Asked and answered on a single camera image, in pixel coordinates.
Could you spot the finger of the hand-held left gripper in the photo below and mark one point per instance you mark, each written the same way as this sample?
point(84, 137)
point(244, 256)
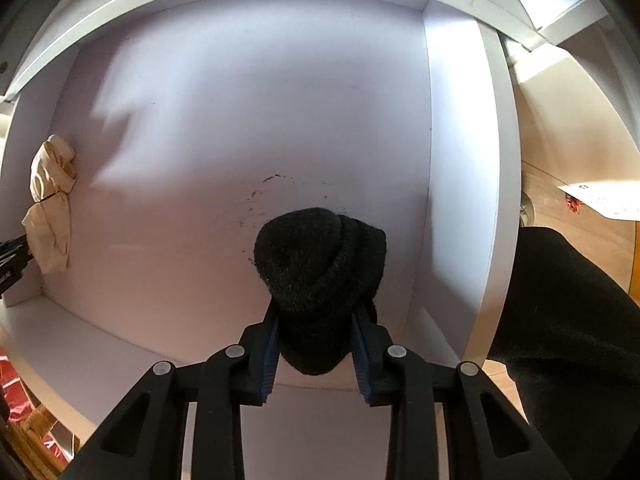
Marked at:
point(12, 260)

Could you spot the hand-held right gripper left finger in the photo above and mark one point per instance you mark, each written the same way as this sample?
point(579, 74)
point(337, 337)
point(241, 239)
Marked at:
point(270, 360)

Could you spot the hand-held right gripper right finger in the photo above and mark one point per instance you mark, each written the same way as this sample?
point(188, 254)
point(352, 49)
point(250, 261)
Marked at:
point(361, 360)

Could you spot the cream knotted garment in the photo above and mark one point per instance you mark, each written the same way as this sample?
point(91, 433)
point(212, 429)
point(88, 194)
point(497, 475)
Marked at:
point(50, 230)

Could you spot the black sock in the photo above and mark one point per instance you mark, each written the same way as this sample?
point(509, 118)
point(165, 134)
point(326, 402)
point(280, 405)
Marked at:
point(315, 270)

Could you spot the white drawer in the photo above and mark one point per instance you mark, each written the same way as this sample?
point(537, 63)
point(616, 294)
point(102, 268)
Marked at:
point(250, 110)

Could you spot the red patterned fabric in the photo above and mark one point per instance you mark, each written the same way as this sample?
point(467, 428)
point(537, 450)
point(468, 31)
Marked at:
point(12, 390)

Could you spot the person's black pants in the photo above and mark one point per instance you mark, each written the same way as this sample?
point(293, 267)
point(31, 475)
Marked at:
point(565, 335)

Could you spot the small red object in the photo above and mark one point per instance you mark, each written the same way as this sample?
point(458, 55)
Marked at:
point(573, 205)

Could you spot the white paper sheet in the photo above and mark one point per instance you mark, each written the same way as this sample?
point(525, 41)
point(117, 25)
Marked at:
point(612, 200)

